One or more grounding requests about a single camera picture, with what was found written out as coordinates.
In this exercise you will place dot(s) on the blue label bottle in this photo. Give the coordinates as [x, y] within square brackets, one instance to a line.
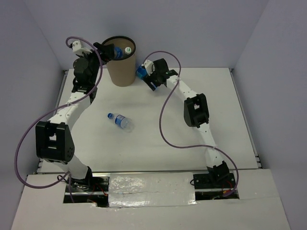
[118, 53]
[141, 72]
[120, 121]

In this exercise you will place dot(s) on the blue label bottle front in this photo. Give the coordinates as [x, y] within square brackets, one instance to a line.
[120, 121]

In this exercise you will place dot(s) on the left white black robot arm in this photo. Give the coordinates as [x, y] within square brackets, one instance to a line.
[54, 142]

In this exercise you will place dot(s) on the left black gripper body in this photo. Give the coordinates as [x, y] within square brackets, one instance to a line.
[93, 59]

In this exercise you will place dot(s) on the silver foil tape sheet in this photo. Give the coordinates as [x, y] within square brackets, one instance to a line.
[172, 189]

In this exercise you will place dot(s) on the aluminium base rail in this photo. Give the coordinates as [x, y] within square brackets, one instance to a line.
[153, 171]

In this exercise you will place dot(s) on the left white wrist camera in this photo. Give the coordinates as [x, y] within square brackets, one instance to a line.
[78, 49]

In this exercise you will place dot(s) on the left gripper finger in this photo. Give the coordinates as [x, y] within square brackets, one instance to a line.
[98, 46]
[108, 52]

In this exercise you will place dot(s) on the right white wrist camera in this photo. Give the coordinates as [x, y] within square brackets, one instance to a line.
[148, 66]

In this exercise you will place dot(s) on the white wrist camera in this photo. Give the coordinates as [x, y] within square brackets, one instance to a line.
[78, 49]
[148, 66]

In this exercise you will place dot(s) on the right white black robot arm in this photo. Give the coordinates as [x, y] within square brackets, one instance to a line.
[221, 168]

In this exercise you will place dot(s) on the brown cardboard cylinder bin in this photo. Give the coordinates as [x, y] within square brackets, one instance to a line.
[122, 71]

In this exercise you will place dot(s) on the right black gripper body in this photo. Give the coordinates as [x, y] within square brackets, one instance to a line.
[154, 76]

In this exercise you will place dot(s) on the green label clear bottle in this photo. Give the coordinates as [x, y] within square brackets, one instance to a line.
[128, 50]

